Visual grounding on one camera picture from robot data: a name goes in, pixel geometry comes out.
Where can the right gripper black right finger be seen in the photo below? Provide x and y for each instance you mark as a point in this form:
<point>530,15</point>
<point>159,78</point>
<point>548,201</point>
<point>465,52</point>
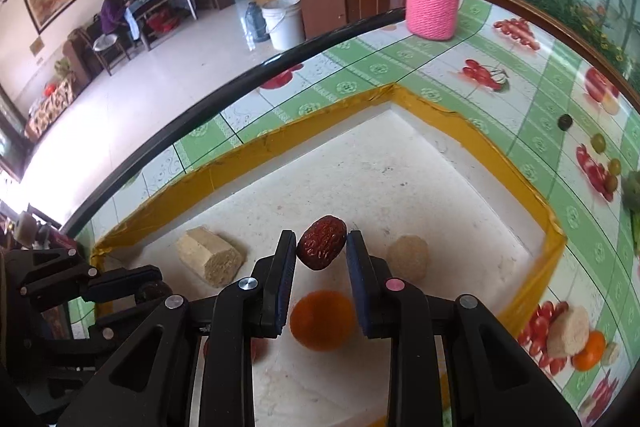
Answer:
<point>393,309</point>

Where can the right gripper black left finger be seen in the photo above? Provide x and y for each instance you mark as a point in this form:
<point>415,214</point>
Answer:
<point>255,307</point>

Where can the orange fruit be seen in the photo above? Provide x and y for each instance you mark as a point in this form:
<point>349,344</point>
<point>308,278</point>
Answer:
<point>591,354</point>
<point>323,321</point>

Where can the red dried jujube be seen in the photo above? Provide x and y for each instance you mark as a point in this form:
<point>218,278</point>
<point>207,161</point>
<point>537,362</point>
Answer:
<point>322,242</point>

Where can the beige round cake piece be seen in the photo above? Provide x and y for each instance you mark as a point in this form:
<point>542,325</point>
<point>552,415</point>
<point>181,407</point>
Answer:
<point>408,258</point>

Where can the white tray with yellow rim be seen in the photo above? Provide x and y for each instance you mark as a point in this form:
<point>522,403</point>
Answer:
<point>389,164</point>

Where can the large beige cylinder piece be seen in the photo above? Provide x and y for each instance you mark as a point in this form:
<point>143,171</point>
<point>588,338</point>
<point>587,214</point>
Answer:
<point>569,333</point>

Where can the small beige cylinder piece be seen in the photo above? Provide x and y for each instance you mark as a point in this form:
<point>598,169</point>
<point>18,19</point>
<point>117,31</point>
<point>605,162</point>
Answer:
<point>610,354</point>

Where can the brownish olive fruit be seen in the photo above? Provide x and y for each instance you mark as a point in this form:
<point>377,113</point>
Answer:
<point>610,183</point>

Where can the dark olive fruit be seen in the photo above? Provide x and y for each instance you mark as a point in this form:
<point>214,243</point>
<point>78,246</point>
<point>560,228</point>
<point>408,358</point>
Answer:
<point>565,121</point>

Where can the yellow-green olive fruit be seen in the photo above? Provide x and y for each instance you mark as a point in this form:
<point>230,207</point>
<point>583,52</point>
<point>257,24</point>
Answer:
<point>614,167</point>

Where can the green olive fruit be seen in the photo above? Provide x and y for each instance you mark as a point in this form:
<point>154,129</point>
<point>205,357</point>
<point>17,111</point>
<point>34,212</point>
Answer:
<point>598,143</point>

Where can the green leafy vegetable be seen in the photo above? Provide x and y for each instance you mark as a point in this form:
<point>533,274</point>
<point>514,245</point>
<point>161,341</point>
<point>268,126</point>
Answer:
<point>631,191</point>

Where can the dark water jug on floor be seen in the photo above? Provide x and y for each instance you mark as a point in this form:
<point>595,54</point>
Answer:
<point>255,22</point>

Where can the white plastic bucket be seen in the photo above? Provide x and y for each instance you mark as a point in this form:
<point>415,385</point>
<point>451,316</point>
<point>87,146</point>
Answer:
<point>284,23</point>

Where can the seated person in purple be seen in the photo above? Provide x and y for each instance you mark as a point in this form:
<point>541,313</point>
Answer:
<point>112,18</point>

